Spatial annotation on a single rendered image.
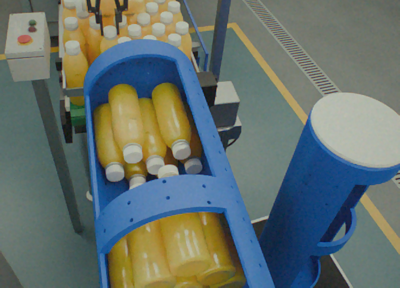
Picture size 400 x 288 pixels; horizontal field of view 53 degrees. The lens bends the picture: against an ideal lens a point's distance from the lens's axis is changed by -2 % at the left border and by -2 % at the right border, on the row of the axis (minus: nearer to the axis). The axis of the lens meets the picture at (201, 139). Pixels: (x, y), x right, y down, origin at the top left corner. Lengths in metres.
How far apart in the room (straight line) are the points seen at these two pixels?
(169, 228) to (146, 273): 0.08
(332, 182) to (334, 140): 0.12
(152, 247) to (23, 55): 0.70
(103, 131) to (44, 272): 1.16
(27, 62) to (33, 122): 1.39
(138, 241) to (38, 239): 1.40
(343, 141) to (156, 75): 0.51
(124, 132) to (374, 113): 0.71
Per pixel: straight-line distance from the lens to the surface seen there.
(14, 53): 1.20
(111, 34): 1.23
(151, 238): 0.71
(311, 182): 1.17
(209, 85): 1.21
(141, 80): 1.03
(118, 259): 0.76
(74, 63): 1.19
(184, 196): 0.65
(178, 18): 1.37
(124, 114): 0.89
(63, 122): 1.28
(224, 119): 1.43
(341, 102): 1.21
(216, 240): 0.72
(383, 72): 3.38
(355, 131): 1.14
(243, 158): 2.35
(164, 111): 0.92
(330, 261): 1.94
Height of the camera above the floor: 1.77
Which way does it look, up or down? 47 degrees down
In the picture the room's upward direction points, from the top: 8 degrees clockwise
